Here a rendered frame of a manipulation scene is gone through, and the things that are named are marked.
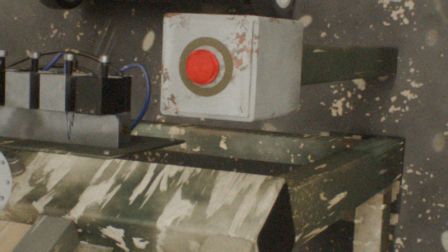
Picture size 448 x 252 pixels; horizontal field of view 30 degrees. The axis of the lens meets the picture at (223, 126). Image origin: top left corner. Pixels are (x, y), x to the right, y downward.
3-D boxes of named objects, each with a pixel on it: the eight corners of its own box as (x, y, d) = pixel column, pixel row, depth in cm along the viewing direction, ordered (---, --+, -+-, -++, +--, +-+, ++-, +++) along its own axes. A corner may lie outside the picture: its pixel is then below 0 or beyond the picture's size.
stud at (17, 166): (30, 168, 118) (24, 151, 116) (21, 179, 116) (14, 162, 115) (15, 167, 119) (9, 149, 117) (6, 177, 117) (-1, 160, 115)
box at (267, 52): (306, 21, 110) (257, 15, 94) (301, 113, 111) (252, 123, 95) (222, 18, 115) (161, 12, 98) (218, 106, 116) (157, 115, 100)
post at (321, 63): (398, 47, 180) (283, 43, 112) (396, 75, 181) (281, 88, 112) (371, 45, 183) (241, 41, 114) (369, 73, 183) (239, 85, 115)
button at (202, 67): (225, 50, 96) (217, 49, 94) (223, 85, 97) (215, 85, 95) (193, 48, 98) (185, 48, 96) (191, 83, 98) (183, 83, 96)
